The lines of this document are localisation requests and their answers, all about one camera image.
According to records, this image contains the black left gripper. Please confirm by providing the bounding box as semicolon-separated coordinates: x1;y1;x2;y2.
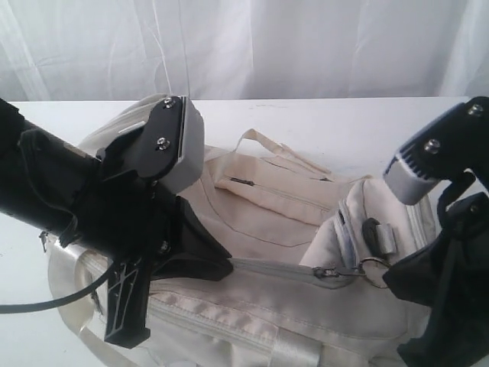
59;152;233;348

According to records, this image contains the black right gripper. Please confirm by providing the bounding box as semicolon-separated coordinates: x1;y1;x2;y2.
382;193;488;366

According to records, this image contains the white fabric duffel bag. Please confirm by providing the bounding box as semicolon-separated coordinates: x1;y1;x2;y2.
59;99;436;366

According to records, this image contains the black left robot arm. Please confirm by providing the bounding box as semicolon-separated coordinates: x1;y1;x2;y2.
1;96;233;349

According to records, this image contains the white backdrop curtain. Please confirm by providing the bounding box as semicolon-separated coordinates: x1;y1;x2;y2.
1;1;488;101

